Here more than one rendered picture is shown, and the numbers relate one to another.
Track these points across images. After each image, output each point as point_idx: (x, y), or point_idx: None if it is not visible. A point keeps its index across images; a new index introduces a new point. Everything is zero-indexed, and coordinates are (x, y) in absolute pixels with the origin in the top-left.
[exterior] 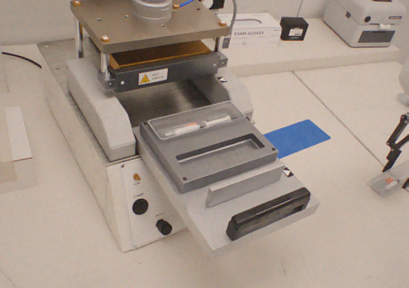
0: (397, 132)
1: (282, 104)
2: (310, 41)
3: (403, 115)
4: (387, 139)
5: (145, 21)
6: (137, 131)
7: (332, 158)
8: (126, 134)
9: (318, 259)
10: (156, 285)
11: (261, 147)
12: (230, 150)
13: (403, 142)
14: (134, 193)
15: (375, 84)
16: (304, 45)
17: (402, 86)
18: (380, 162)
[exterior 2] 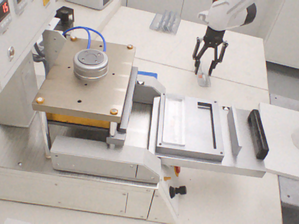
0: (197, 50)
1: None
2: (78, 20)
3: (198, 40)
4: (173, 55)
5: (101, 79)
6: (154, 153)
7: (171, 84)
8: (156, 160)
9: None
10: (207, 219)
11: (207, 105)
12: (200, 119)
13: (202, 53)
14: (167, 189)
15: (131, 26)
16: (79, 24)
17: (217, 28)
18: (186, 69)
